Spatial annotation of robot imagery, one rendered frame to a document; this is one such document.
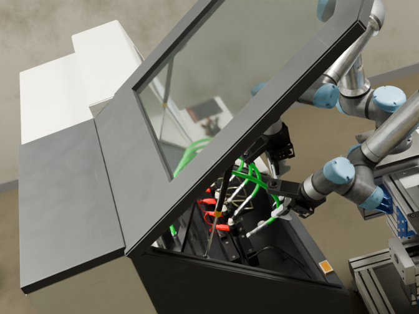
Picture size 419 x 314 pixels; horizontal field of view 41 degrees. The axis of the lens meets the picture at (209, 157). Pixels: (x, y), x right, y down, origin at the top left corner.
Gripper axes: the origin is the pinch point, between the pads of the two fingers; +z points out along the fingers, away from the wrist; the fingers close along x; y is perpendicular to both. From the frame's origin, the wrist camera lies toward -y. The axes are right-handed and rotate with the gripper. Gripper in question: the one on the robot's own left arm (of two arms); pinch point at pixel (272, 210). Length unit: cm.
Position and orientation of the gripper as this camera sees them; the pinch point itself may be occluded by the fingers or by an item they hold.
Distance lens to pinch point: 183.1
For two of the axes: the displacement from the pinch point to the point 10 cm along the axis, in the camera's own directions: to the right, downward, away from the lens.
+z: -4.2, 4.3, 8.0
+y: 8.7, 4.3, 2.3
